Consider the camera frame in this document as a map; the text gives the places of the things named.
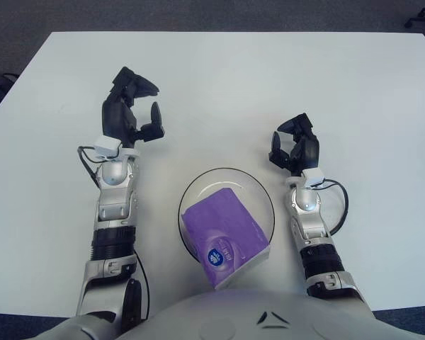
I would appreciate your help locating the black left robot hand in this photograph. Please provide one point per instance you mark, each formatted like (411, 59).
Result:
(115, 117)

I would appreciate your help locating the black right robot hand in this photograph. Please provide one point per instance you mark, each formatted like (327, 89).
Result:
(310, 152)

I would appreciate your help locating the purple tissue paper pack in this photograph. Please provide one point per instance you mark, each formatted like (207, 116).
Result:
(223, 226)

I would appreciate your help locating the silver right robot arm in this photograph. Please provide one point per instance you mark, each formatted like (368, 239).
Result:
(306, 205)

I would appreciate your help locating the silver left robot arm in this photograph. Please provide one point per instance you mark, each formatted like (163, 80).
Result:
(115, 177)

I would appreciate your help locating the white plate with black rim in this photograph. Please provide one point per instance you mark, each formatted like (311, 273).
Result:
(212, 180)

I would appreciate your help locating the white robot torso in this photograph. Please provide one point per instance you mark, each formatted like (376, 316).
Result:
(216, 315)

